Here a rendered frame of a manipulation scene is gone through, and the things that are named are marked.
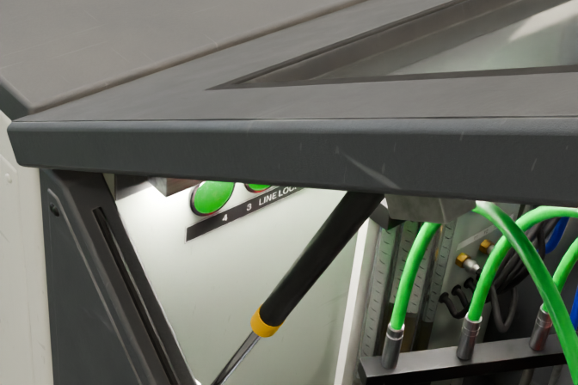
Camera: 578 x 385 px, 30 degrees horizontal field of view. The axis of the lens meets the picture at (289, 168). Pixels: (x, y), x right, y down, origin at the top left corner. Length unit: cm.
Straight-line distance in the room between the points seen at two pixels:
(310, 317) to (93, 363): 34
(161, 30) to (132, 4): 5
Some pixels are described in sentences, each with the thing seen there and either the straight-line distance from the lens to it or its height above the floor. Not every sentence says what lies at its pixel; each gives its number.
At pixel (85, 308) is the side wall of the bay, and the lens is 91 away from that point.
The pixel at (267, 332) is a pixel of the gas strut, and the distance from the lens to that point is 72.
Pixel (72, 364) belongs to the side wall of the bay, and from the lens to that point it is 99.
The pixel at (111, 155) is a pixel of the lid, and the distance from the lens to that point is 71.
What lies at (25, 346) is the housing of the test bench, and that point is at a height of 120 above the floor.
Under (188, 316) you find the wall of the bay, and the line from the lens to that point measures 105.
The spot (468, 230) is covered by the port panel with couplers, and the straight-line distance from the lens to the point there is 135.
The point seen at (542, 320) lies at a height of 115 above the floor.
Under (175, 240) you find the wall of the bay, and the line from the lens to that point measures 97.
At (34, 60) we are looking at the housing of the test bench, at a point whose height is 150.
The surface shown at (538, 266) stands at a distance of 88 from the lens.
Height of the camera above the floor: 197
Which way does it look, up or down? 36 degrees down
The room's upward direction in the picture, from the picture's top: 6 degrees clockwise
